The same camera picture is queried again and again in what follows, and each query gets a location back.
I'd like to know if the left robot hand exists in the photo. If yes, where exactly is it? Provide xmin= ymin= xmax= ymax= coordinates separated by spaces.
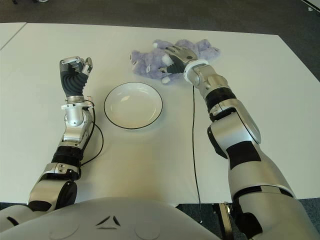
xmin=59 ymin=56 xmax=94 ymax=97

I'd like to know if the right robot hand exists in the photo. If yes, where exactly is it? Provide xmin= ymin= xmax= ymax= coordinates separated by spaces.
xmin=159 ymin=45 xmax=199 ymax=75

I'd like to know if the purple plush bunny doll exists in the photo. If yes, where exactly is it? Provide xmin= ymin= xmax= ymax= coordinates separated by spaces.
xmin=129 ymin=38 xmax=222 ymax=85

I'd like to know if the white plate black rim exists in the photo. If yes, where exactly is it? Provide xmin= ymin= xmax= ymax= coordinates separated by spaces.
xmin=103 ymin=81 xmax=165 ymax=130

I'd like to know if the grey robot torso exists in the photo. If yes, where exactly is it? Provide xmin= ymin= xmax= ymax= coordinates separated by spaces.
xmin=0 ymin=196 xmax=226 ymax=240

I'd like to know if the metal table leg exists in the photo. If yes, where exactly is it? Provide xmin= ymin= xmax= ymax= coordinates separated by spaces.
xmin=212 ymin=201 xmax=236 ymax=240

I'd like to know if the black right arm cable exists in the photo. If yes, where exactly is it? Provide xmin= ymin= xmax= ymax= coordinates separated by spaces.
xmin=190 ymin=84 xmax=204 ymax=225

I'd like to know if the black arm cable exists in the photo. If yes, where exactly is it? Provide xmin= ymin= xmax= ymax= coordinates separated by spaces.
xmin=190 ymin=84 xmax=204 ymax=225
xmin=79 ymin=98 xmax=105 ymax=167

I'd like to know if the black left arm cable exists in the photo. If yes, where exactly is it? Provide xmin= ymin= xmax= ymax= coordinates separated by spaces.
xmin=79 ymin=98 xmax=105 ymax=167

